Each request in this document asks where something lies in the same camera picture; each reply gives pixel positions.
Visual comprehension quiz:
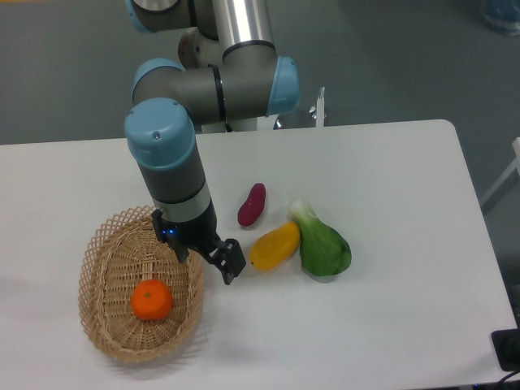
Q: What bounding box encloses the blue plastic bag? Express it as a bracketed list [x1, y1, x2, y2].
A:
[479, 0, 519, 36]

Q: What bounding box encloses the purple sweet potato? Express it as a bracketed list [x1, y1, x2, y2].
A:
[237, 183, 267, 227]

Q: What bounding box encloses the green bok choy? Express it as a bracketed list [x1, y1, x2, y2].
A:
[288, 198, 352, 277]

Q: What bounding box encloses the orange fruit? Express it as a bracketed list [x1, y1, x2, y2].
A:
[130, 279, 173, 320]

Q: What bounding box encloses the white metal stand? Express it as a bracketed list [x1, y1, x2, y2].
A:
[309, 86, 327, 128]

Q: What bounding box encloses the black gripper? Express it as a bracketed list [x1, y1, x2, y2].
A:
[151, 200, 246, 285]

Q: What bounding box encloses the white furniture frame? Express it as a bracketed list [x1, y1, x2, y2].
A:
[479, 137, 519, 215]

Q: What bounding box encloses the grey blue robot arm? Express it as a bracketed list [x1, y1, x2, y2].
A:
[124, 1, 300, 284]

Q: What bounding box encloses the black device at edge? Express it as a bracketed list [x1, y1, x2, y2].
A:
[491, 328, 519, 371]

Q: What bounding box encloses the woven wicker basket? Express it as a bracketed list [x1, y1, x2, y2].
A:
[78, 206, 204, 363]

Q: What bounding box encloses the yellow mango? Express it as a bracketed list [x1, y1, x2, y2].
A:
[249, 222, 300, 271]

